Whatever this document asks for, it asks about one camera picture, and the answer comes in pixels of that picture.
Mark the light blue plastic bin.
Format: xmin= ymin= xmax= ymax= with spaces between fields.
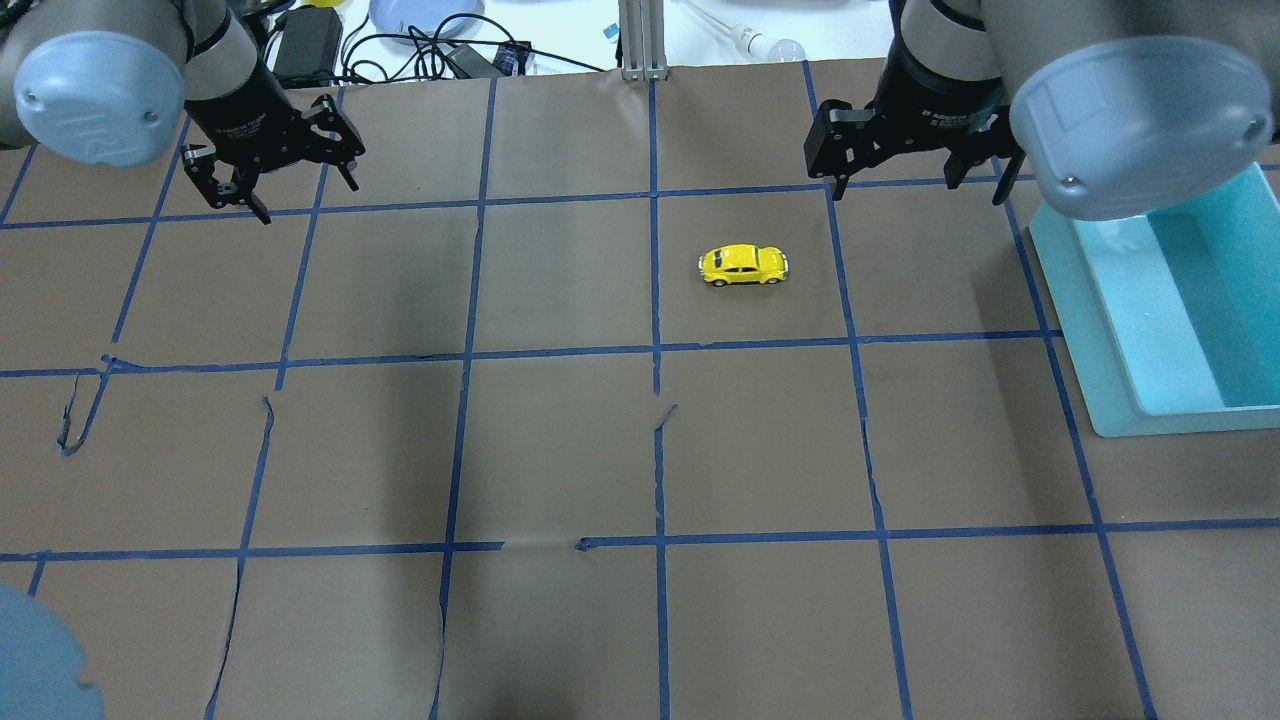
xmin=1029 ymin=165 xmax=1279 ymax=437

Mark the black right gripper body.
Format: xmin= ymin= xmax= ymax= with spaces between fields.
xmin=803 ymin=99 xmax=1027 ymax=190

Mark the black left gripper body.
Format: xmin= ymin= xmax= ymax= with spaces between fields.
xmin=180 ymin=94 xmax=366 ymax=206

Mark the yellow beetle toy car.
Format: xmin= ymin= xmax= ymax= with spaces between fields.
xmin=696 ymin=243 xmax=791 ymax=288

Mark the black power adapter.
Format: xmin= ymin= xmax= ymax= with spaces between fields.
xmin=271 ymin=5 xmax=342 ymax=88

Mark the aluminium frame post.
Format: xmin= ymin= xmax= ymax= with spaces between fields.
xmin=614 ymin=0 xmax=669 ymax=83

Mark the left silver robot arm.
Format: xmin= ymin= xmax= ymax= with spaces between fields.
xmin=1 ymin=1 xmax=365 ymax=223

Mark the light blue plate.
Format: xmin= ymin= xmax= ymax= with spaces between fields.
xmin=367 ymin=0 xmax=485 ymax=44

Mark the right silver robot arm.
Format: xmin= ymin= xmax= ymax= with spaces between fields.
xmin=804 ymin=1 xmax=1279 ymax=222

